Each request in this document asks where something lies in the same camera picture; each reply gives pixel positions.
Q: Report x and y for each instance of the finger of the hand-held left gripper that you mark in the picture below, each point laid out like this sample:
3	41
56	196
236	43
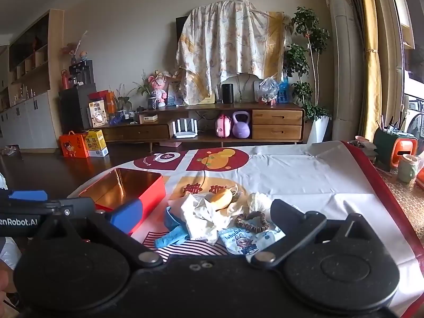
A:
28	195

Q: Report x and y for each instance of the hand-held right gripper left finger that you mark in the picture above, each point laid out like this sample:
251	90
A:
126	215

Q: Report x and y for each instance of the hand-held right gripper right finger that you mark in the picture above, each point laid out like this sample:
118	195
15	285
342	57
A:
281	215

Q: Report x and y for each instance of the red tin box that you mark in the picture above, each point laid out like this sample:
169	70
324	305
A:
145	188

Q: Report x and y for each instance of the cartoon print face mask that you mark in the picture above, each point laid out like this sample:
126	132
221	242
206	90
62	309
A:
245	241

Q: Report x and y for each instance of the yellow soft toy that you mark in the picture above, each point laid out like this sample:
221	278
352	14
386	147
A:
221	199

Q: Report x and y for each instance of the white mesh cloth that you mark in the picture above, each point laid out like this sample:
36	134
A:
202	218

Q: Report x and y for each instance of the printed tablecloth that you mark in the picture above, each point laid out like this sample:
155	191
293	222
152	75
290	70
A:
314	179

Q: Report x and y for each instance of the orange gift box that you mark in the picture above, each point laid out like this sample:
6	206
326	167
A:
73	145

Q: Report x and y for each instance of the yellow carton box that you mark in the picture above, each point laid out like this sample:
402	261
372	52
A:
96	142

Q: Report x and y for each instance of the pink flat item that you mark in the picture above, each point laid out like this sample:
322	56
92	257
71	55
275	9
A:
170	144

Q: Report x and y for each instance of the wooden TV cabinet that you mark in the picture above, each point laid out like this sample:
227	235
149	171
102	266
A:
278	122

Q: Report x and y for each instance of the purple kettlebell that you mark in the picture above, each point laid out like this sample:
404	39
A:
241	127

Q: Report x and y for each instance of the blue toy car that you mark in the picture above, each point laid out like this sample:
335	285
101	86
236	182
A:
116	119

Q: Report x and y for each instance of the black cabinet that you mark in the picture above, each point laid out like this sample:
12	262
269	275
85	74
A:
74	109

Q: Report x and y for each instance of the small white box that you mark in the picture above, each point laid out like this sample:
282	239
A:
148	118

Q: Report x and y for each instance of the white router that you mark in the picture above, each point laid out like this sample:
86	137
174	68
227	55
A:
184	131

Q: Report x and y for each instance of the cream printed box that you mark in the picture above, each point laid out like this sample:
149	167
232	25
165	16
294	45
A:
97	114

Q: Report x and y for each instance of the pink toy case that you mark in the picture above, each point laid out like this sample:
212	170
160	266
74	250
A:
223	127

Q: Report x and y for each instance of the red thermos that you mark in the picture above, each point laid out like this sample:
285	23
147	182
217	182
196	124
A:
65	80

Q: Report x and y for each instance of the blue plastic holder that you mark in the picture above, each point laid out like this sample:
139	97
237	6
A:
284	91

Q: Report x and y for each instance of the dark green utensil holder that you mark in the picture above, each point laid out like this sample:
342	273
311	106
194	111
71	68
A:
386	145

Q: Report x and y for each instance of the knotted plastic bag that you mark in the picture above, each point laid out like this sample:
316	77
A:
268	89

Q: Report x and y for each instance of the small potted plant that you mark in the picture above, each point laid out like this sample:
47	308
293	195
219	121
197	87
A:
145	87

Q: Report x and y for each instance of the potted green plant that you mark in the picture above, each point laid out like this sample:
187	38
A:
306	86

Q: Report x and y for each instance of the beige padded stand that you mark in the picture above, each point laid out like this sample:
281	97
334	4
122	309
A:
245	87

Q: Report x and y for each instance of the pink doll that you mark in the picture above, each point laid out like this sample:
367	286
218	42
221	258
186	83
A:
159	86

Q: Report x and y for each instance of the black speaker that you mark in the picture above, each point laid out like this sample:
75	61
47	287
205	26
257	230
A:
227	93

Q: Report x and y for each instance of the black coffee machine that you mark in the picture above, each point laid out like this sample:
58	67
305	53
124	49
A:
81	73

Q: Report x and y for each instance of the green mug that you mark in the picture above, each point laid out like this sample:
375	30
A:
407	169

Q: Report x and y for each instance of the orange plastic stand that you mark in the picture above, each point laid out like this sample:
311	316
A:
402	149

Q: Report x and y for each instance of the orange packet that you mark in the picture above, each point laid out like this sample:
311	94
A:
420	179

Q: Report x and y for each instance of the floor standing air conditioner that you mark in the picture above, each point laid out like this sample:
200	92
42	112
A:
347	73

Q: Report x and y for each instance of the patterned cloth cover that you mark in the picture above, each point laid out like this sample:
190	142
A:
228	46

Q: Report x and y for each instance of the yellow curtain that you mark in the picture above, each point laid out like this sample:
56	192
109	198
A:
371	56

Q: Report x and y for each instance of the black television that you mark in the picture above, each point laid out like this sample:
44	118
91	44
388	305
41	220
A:
180	28

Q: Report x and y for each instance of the wall storage cabinet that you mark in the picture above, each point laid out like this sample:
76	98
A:
29	99

